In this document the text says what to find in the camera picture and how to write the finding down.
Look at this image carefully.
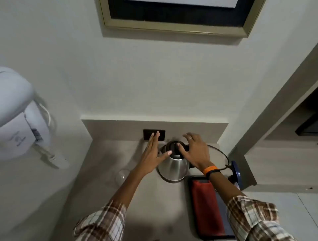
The person's right hand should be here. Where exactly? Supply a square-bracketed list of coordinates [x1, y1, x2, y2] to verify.
[179, 133, 214, 172]

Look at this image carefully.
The person's left hand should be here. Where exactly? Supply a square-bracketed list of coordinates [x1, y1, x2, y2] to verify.
[135, 132, 173, 175]

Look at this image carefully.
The stainless steel electric kettle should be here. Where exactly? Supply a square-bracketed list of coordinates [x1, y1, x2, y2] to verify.
[157, 141, 191, 184]

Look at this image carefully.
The person's right forearm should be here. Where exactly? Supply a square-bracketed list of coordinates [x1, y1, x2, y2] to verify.
[207, 171, 241, 211]

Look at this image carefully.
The person's left forearm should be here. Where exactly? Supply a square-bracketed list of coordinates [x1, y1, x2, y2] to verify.
[106, 169, 151, 211]

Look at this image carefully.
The orange wristband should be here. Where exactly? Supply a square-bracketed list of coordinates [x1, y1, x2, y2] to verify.
[202, 165, 218, 177]

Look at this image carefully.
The clear drinking glass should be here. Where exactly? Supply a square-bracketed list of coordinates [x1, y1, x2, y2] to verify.
[115, 169, 131, 186]

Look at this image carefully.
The blue rimmed cup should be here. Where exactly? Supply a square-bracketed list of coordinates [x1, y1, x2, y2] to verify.
[229, 161, 241, 191]

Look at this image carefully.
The red folded cloth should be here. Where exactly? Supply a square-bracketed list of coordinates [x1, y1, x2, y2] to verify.
[191, 179, 225, 236]

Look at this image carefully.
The black rectangular tray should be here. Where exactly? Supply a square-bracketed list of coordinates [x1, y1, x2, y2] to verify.
[187, 175, 236, 241]

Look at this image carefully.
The black screen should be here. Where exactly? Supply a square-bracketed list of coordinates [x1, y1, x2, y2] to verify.
[295, 111, 318, 136]

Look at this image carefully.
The gold framed picture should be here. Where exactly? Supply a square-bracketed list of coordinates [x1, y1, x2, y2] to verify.
[96, 0, 266, 38]

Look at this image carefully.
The black wall socket plate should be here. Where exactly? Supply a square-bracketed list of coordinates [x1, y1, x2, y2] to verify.
[143, 129, 166, 142]

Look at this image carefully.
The black kettle power cable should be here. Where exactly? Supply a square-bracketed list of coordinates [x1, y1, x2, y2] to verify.
[206, 145, 230, 173]

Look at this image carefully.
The white hair dryer cord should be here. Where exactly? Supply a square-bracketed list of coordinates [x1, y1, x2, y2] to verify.
[37, 99, 70, 170]

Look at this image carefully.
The white wall hair dryer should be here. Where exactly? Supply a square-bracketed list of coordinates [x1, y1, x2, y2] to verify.
[0, 66, 56, 161]

